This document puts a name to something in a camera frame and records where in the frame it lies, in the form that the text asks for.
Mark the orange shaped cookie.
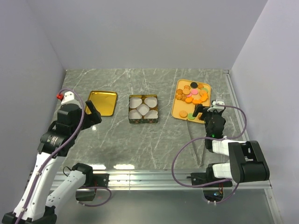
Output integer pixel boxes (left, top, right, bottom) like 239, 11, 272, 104
185, 97, 193, 104

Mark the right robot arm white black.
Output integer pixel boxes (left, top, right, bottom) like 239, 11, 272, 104
193, 101, 270, 186

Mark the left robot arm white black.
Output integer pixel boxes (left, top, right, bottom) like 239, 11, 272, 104
2, 100, 101, 224

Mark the green round cookie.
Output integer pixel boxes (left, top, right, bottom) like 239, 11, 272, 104
187, 113, 196, 120

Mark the gold tin lid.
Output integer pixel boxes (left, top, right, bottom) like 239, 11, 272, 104
88, 91, 117, 117

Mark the pink round cookie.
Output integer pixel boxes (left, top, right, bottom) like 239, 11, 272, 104
190, 89, 198, 95

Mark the round orange biscuit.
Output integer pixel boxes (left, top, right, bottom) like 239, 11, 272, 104
179, 110, 188, 118

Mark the yellow cookie tray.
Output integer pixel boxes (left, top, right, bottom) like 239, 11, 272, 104
171, 79, 212, 124

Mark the flower shaped butter cookie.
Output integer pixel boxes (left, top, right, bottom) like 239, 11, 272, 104
175, 93, 185, 101

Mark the black sandwich cookie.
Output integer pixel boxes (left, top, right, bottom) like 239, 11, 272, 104
190, 82, 198, 89

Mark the white paper cup bottom-left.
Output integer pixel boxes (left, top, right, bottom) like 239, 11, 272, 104
128, 109, 142, 119

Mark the white paper cup top-left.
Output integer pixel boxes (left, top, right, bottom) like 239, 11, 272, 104
129, 97, 142, 109

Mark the white paper cup bottom-right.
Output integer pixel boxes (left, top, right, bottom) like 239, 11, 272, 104
144, 110, 158, 119

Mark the white paper cup top-right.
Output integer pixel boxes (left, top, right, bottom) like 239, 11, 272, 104
144, 97, 157, 108

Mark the green cookie tin box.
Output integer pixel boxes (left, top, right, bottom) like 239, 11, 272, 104
128, 94, 159, 124

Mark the white paper cup centre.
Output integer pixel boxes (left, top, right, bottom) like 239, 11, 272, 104
136, 104, 150, 116

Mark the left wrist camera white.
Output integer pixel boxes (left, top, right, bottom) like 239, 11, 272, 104
57, 91, 79, 105

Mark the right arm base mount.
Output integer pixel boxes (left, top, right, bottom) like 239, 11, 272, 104
187, 173, 233, 187

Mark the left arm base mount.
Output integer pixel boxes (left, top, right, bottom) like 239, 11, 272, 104
71, 163, 112, 205

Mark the aluminium mounting rail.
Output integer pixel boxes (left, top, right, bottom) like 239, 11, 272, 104
50, 169, 272, 191

